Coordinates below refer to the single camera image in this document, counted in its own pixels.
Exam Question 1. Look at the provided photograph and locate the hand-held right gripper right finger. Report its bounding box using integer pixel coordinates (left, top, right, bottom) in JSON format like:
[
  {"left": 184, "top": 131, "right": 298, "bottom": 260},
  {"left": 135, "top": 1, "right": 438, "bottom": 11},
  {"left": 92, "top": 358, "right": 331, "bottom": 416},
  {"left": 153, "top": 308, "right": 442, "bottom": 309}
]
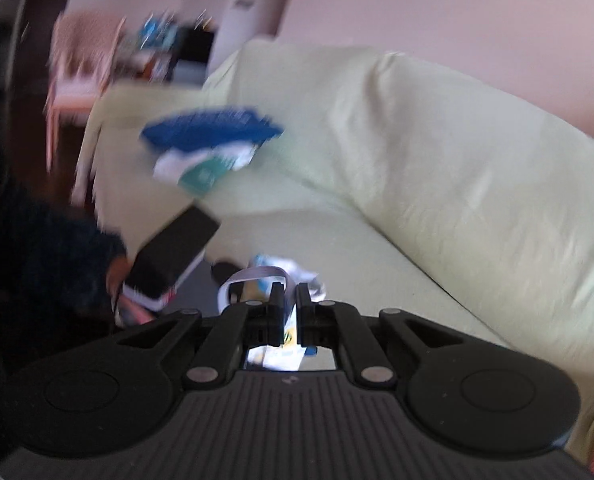
[{"left": 296, "top": 282, "right": 465, "bottom": 391}]

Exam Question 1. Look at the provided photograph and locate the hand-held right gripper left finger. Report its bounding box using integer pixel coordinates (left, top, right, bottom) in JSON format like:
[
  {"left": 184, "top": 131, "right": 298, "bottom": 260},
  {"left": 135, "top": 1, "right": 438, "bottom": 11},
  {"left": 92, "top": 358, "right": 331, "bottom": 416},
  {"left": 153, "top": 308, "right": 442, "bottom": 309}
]
[{"left": 119, "top": 282, "right": 285, "bottom": 391}]

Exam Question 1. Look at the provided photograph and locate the white cartoon-print shopping bag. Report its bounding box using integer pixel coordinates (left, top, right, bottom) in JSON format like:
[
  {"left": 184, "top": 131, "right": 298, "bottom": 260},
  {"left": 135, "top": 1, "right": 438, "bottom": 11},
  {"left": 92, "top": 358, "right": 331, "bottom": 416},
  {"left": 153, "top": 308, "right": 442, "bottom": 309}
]
[{"left": 217, "top": 254, "right": 328, "bottom": 372}]

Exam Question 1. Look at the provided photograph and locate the person's left forearm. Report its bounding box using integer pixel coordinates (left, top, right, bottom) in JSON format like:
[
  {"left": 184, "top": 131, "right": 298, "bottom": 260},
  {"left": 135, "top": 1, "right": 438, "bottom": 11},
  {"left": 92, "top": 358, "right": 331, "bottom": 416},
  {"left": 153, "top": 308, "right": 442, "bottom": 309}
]
[{"left": 0, "top": 180, "right": 130, "bottom": 376}]

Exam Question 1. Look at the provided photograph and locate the white green-print shopping bag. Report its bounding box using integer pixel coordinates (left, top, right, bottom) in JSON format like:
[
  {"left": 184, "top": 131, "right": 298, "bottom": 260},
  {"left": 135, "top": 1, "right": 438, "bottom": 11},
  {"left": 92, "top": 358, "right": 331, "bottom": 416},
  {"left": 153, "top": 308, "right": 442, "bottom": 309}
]
[{"left": 177, "top": 152, "right": 238, "bottom": 197}]

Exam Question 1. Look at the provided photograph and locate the white blue-print shopping bag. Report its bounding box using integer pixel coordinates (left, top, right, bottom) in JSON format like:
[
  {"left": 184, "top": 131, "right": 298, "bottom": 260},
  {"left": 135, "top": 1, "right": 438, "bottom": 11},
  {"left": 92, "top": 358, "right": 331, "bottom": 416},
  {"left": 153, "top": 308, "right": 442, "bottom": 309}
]
[{"left": 153, "top": 142, "right": 258, "bottom": 181}]

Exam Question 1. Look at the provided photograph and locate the blue shopping bag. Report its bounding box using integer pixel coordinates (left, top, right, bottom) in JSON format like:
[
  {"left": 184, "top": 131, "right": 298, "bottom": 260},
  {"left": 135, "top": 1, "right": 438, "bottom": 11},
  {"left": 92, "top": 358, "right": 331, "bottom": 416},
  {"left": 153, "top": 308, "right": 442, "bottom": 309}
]
[{"left": 139, "top": 106, "right": 284, "bottom": 153}]

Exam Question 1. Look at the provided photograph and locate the light green sofa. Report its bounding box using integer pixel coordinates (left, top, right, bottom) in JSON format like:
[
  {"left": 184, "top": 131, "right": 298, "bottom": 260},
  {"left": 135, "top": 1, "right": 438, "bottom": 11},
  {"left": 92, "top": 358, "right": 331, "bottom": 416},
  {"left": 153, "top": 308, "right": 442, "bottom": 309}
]
[{"left": 72, "top": 40, "right": 594, "bottom": 466}]

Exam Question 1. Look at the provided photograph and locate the cluttered dark shelf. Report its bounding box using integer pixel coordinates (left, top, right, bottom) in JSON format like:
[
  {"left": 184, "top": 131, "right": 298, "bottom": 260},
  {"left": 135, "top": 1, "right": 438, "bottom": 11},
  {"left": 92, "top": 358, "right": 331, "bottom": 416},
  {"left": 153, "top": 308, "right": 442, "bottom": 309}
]
[{"left": 117, "top": 10, "right": 215, "bottom": 83}]

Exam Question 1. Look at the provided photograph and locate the pink chair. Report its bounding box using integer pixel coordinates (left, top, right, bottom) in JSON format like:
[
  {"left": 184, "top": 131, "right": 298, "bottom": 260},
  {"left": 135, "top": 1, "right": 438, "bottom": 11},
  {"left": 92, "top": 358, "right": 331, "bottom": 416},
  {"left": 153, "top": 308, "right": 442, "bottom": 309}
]
[{"left": 44, "top": 10, "right": 128, "bottom": 171}]

